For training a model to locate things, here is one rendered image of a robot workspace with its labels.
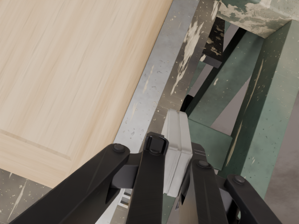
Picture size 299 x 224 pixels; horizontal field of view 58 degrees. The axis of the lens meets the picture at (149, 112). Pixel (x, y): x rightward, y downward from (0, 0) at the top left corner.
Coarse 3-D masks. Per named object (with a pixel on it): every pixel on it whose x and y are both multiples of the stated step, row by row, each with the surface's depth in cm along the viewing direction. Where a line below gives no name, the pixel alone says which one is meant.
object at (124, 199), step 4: (124, 192) 51; (128, 192) 52; (124, 196) 49; (128, 196) 49; (120, 200) 49; (124, 200) 51; (128, 200) 51; (120, 204) 49; (124, 204) 49; (128, 204) 50
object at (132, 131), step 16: (176, 0) 54; (192, 0) 54; (176, 16) 53; (192, 16) 54; (160, 32) 52; (176, 32) 53; (160, 48) 52; (176, 48) 52; (160, 64) 52; (144, 80) 51; (160, 80) 51; (144, 96) 51; (160, 96) 51; (128, 112) 50; (144, 112) 50; (128, 128) 49; (144, 128) 50; (128, 144) 49; (112, 208) 47
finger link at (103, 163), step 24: (120, 144) 14; (96, 168) 11; (120, 168) 13; (48, 192) 9; (72, 192) 10; (96, 192) 10; (24, 216) 8; (48, 216) 8; (72, 216) 9; (96, 216) 12
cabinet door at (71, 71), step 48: (0, 0) 52; (48, 0) 53; (96, 0) 54; (144, 0) 55; (0, 48) 51; (48, 48) 52; (96, 48) 53; (144, 48) 54; (0, 96) 50; (48, 96) 51; (96, 96) 52; (0, 144) 48; (48, 144) 50; (96, 144) 50
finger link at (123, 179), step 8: (144, 144) 16; (128, 160) 14; (136, 160) 14; (128, 168) 13; (136, 168) 13; (120, 176) 13; (128, 176) 14; (112, 184) 13; (120, 184) 14; (128, 184) 14
